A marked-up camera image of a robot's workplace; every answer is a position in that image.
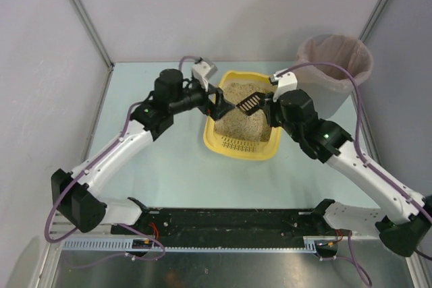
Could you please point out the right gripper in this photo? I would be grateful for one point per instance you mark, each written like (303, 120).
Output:
(268, 109)

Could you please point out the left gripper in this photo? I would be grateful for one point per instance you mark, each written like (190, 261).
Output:
(209, 103)

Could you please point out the black litter scoop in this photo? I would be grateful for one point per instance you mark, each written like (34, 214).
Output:
(252, 103)

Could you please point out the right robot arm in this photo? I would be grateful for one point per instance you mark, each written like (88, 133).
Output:
(403, 216)

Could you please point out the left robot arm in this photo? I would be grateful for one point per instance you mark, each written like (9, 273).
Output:
(77, 194)

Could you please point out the beige cat litter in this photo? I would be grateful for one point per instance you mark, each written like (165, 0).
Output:
(237, 125)

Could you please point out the yellow litter box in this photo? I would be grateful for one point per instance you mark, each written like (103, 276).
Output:
(241, 149)

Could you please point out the grey trash bin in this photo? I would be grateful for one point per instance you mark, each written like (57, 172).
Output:
(326, 103)

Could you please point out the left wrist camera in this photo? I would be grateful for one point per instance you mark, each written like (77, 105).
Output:
(201, 70)

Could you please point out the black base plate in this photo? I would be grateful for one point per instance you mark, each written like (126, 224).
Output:
(233, 227)

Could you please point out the grey slotted cable duct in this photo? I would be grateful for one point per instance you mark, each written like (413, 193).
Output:
(132, 244)

